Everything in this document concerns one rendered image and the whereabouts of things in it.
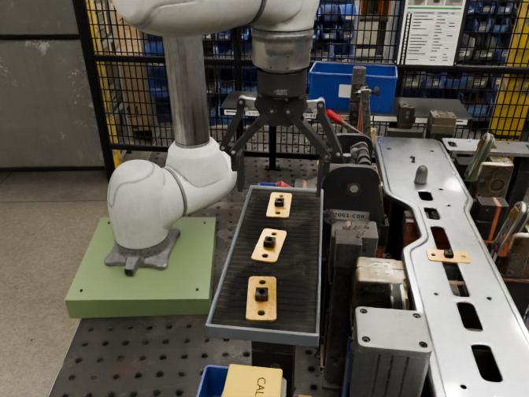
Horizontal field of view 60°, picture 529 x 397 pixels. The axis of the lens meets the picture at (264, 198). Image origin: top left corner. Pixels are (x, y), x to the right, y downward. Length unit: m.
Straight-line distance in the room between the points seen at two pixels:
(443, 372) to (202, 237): 0.87
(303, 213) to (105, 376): 0.63
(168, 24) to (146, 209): 0.76
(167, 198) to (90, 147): 2.17
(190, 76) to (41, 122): 2.29
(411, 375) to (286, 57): 0.47
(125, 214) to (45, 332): 1.24
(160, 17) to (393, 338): 0.49
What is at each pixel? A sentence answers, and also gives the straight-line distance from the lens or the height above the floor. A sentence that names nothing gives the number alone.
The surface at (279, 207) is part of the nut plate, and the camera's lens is 0.81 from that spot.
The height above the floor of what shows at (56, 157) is 0.24.
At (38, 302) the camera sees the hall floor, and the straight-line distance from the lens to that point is 2.60.
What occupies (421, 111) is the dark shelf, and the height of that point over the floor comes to 1.03.
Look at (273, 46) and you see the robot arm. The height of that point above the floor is 1.44.
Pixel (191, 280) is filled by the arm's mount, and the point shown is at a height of 0.76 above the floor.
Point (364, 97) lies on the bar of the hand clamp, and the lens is 1.32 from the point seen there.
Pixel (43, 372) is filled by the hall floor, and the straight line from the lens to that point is 2.25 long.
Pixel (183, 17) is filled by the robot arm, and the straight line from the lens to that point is 0.56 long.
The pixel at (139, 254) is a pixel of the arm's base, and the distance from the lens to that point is 1.34.
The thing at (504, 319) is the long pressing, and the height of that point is 1.00.
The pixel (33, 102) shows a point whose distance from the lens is 3.41.
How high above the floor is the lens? 1.58
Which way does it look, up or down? 30 degrees down
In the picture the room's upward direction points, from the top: straight up
